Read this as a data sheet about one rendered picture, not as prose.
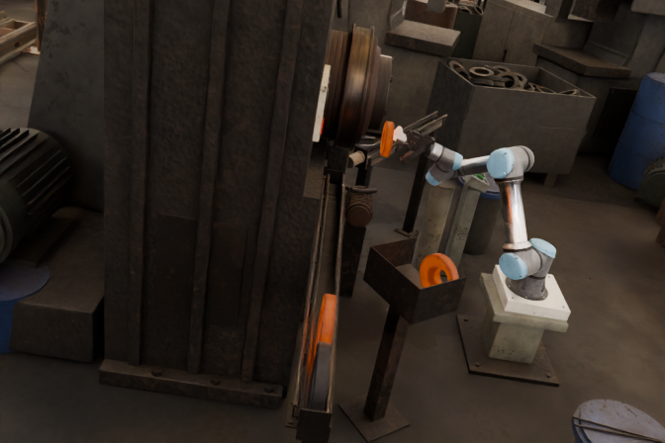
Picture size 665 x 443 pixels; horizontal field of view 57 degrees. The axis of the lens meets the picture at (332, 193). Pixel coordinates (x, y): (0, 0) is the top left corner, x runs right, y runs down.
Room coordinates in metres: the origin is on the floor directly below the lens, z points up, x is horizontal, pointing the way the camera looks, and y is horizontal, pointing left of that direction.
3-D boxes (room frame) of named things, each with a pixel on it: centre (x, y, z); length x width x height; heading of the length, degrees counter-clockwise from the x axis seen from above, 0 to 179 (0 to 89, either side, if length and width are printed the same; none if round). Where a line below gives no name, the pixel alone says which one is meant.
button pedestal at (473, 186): (2.96, -0.72, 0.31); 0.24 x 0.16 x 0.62; 2
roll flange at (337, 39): (2.24, 0.07, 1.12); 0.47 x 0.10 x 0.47; 2
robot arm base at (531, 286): (2.31, -0.91, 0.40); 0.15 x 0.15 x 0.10
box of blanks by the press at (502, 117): (4.75, -1.19, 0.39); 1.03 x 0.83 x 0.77; 107
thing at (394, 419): (1.74, -0.32, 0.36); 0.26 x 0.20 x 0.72; 37
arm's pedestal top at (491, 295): (2.31, -0.91, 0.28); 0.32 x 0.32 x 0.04; 2
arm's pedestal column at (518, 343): (2.31, -0.91, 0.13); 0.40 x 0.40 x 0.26; 2
